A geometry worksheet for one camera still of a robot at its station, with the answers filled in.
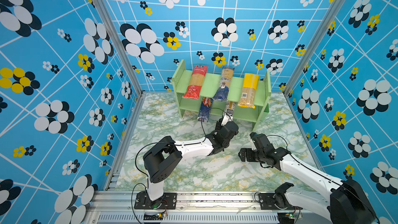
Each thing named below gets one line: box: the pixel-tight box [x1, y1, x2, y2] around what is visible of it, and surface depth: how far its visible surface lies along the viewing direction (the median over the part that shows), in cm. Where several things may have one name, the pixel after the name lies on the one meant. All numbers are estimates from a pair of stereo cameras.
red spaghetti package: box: [182, 64, 209, 101], surface depth 87 cm
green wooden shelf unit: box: [171, 59, 272, 132], surface depth 89 cm
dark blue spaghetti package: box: [197, 96, 213, 123], surface depth 91 cm
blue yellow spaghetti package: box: [212, 65, 236, 102], surface depth 84 cm
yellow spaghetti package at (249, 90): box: [237, 73, 261, 109], surface depth 81 cm
